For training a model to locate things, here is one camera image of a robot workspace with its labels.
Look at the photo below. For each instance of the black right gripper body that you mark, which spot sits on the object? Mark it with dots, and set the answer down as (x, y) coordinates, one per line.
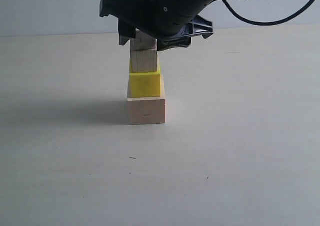
(161, 18)

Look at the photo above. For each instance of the small wooden cube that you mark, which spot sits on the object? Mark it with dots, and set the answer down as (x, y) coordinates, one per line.
(143, 41)

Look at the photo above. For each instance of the medium wooden cube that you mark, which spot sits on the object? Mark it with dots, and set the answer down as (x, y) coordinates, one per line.
(144, 60)

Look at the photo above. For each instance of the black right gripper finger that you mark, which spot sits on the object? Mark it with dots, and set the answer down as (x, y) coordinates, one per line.
(126, 31)
(163, 43)

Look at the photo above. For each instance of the yellow cube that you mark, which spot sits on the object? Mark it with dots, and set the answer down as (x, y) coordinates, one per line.
(145, 84)

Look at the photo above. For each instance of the large pale wooden cube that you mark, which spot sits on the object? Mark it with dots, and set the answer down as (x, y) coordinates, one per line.
(147, 110)

